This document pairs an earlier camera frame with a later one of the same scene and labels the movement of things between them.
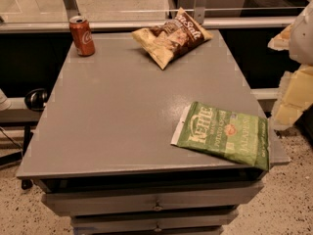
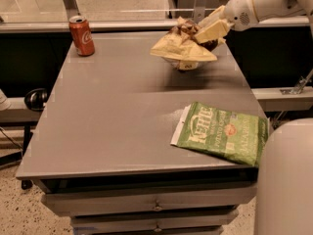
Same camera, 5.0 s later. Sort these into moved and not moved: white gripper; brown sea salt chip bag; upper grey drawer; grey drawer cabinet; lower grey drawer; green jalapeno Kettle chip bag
Moved: brown sea salt chip bag; white gripper
Not moved: green jalapeno Kettle chip bag; upper grey drawer; grey drawer cabinet; lower grey drawer
